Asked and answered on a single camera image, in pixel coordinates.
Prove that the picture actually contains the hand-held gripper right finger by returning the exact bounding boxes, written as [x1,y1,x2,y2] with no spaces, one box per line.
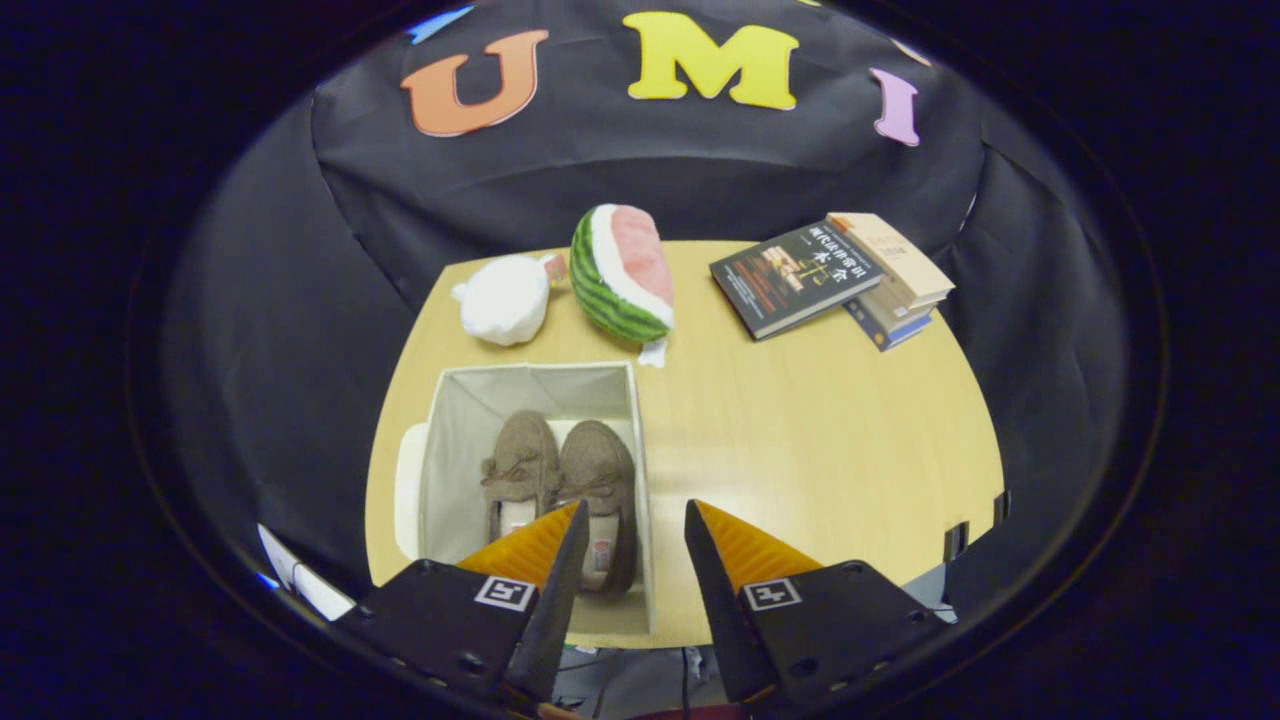
[685,500,946,706]

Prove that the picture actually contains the grey cover book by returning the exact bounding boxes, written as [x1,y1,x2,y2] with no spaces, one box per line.
[852,285,938,336]

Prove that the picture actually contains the beige cover book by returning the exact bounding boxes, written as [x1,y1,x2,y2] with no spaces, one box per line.
[826,212,956,309]

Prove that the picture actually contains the beige fabric storage box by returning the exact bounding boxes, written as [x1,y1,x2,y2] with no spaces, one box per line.
[393,362,656,636]

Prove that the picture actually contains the watermelon slice plush toy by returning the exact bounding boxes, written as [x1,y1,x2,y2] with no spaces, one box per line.
[570,204,676,369]

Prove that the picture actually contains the white plush toy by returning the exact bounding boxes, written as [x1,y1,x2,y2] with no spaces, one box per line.
[450,253,568,348]

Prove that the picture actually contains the blue cover book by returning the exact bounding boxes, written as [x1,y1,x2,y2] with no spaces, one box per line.
[843,300,933,353]

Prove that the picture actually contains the brown shoe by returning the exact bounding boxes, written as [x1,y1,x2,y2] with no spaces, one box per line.
[557,420,639,596]
[480,410,563,546]

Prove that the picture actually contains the black cover book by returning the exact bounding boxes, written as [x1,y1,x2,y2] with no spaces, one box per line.
[709,222,886,341]

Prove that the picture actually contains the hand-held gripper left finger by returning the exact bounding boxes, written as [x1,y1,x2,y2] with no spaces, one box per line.
[330,500,591,713]

